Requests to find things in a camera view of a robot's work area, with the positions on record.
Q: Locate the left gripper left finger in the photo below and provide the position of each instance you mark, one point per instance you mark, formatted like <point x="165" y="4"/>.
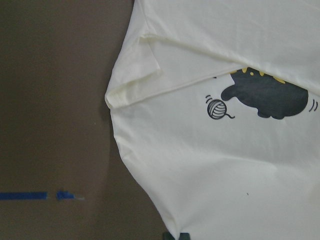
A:
<point x="167" y="236"/>

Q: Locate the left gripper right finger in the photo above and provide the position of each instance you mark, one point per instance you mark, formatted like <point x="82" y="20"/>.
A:
<point x="184" y="236"/>

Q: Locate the cream long-sleeve Twinkle shirt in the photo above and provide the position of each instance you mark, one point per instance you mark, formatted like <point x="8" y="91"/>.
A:
<point x="215" y="107"/>

